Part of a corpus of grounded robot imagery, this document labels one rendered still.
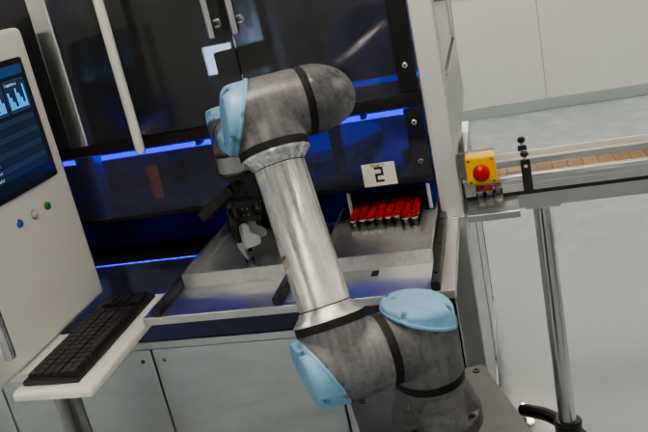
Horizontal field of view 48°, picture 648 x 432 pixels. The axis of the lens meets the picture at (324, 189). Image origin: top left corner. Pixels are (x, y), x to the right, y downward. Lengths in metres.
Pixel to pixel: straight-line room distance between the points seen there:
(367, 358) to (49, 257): 1.06
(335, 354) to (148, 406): 1.33
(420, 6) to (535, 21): 4.68
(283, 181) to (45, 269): 0.94
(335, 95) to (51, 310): 1.04
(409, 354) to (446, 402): 0.11
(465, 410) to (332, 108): 0.53
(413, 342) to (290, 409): 1.12
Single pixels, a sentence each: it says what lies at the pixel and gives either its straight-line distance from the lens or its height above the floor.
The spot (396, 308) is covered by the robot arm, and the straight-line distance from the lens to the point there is 1.15.
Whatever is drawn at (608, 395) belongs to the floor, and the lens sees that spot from 2.71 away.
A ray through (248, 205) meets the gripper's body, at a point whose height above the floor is 1.06.
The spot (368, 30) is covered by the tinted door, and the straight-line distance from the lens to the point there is 1.78.
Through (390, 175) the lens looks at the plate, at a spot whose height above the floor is 1.01.
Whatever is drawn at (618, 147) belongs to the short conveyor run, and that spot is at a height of 0.97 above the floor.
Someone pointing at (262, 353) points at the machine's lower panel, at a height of 0.54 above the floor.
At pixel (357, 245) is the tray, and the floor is 0.88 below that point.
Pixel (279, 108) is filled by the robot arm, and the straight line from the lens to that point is 1.15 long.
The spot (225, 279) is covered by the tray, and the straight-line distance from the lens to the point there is 1.75.
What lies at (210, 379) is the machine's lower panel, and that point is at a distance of 2.25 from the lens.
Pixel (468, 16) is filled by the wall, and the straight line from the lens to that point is 6.38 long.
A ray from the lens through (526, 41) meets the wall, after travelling 6.42.
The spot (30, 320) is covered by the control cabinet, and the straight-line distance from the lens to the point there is 1.89.
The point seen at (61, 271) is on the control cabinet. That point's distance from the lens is 2.00.
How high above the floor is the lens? 1.55
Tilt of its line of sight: 17 degrees down
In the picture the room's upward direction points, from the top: 12 degrees counter-clockwise
